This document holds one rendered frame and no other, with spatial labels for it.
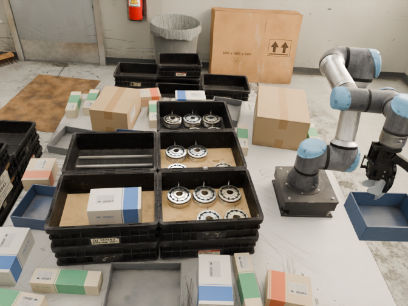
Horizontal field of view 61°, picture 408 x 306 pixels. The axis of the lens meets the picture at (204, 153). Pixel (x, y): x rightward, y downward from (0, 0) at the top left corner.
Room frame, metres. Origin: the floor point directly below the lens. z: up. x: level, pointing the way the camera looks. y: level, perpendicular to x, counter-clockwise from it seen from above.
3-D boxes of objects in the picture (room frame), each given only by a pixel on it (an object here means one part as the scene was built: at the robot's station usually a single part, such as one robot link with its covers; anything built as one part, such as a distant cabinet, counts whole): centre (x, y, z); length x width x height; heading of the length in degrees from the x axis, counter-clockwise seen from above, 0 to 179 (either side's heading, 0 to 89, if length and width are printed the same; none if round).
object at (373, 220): (0.80, -0.60, 1.10); 0.20 x 0.15 x 0.07; 94
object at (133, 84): (3.03, 0.70, 0.31); 0.40 x 0.30 x 0.34; 94
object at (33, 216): (1.03, 0.71, 0.74); 0.20 x 0.15 x 0.07; 178
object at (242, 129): (1.68, -0.22, 0.73); 0.24 x 0.06 x 0.06; 178
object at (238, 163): (1.30, 0.02, 0.87); 0.40 x 0.30 x 0.11; 100
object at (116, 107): (1.81, 0.55, 0.78); 0.30 x 0.22 x 0.16; 177
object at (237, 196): (1.09, -0.13, 0.86); 0.10 x 0.10 x 0.01
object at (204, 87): (2.70, -0.13, 0.37); 0.40 x 0.30 x 0.45; 94
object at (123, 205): (0.94, 0.33, 0.87); 0.20 x 0.12 x 0.09; 100
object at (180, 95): (2.06, 0.12, 0.74); 0.20 x 0.12 x 0.09; 98
